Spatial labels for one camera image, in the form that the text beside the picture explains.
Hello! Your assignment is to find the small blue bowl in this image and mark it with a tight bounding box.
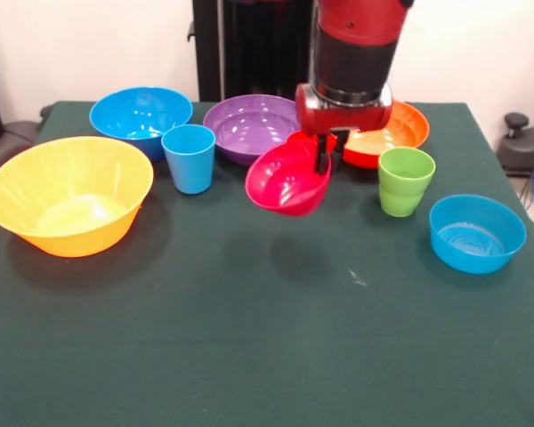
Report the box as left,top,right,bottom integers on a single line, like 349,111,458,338
428,194,528,275

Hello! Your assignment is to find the pink bowl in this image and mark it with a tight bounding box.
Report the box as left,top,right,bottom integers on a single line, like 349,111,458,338
244,142,333,218

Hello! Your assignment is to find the large blue bowl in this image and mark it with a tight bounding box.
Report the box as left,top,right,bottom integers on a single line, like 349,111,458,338
88,85,195,162

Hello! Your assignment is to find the large yellow bowl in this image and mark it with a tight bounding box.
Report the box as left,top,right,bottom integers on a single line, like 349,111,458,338
0,135,155,259

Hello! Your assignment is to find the orange bowl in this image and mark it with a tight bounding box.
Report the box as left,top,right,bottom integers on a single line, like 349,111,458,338
337,100,431,169

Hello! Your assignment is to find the red cup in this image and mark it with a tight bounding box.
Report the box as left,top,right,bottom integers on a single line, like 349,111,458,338
286,129,321,148

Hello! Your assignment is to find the green cup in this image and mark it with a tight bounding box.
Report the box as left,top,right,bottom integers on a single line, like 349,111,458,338
377,147,437,218

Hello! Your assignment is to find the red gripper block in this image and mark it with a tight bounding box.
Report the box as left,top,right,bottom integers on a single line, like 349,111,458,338
295,83,393,174

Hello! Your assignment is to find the dark green tablecloth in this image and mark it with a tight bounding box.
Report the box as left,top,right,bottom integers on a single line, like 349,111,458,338
0,101,534,427

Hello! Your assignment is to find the blue cup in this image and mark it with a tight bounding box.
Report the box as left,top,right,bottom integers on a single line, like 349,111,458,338
160,124,217,195

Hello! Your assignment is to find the purple bowl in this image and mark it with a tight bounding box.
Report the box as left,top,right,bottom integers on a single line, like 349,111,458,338
202,93,300,168

